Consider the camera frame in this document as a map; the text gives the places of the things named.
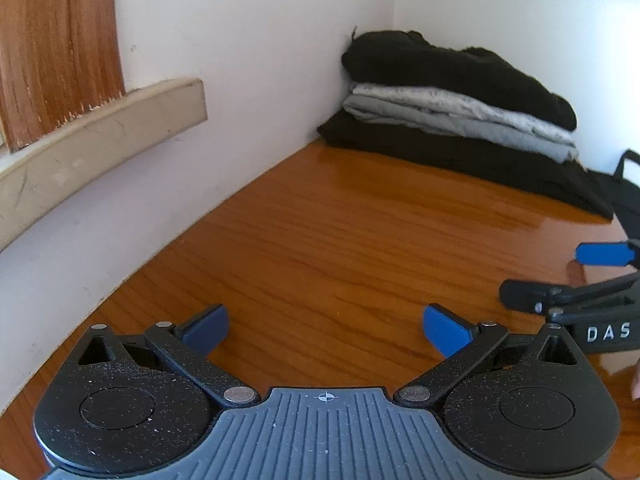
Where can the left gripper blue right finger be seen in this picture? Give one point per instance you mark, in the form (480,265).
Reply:
(465,346)

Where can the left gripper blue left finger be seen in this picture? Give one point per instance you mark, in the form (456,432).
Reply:
(184,350)

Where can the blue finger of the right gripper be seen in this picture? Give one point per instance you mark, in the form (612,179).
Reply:
(539,298)
(609,254)

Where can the black Nike sweatpants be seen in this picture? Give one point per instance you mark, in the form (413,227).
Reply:
(396,58)

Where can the person's right hand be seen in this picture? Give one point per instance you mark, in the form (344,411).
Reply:
(635,384)

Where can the black bag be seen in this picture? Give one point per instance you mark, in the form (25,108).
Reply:
(623,194)

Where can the black folded garment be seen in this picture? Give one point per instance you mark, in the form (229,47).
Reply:
(534,173)

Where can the grey folded garment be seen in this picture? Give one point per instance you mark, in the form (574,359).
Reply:
(379,112)

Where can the white patterned folded cloth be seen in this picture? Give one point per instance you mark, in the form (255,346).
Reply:
(443,101)

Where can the brown wooden window frame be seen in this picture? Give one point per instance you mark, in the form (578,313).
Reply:
(59,60)

